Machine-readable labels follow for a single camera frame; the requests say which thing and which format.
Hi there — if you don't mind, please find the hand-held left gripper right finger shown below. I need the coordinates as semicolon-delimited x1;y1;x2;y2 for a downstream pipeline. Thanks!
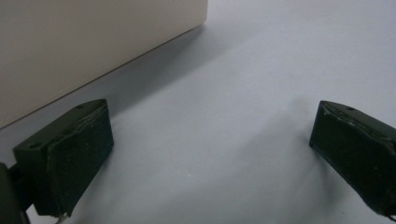
308;100;396;219

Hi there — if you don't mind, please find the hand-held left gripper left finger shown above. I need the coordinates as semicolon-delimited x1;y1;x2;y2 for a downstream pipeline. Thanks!
12;98;115;217

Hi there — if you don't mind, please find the white box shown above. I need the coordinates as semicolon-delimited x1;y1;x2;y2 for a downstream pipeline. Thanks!
0;0;209;129

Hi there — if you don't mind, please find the white table mat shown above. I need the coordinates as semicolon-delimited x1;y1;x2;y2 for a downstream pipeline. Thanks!
0;0;396;224

